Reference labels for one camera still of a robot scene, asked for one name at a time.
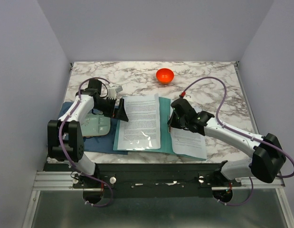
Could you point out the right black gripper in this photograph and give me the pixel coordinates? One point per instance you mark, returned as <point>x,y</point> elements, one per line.
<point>172,122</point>

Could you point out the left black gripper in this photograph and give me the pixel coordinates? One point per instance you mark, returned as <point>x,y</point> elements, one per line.
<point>119,113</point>

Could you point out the printed white paper sheets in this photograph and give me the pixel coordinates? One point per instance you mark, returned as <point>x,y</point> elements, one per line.
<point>189,144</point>

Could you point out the single printed paper sheet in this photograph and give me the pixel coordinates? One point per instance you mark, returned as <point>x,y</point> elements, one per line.
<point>142,131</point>

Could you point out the teal file folder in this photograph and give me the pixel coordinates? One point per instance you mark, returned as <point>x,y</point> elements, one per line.
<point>166,145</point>

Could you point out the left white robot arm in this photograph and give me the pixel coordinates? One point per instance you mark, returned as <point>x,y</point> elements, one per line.
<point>64,136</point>

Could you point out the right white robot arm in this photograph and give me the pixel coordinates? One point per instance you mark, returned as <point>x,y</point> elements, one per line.
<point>264,157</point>

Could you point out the pale green divided plate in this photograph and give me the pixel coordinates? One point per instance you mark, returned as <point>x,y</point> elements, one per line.
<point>95,125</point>

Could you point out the orange plastic bowl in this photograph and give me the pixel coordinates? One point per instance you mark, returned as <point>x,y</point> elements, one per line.
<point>165,75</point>

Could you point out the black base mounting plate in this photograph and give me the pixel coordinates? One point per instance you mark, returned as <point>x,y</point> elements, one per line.
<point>151,181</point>

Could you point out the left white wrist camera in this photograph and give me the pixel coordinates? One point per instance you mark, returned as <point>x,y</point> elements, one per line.
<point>113,91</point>

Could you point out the aluminium extrusion rail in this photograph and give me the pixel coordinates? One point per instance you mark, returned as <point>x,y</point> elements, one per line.
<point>54,203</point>

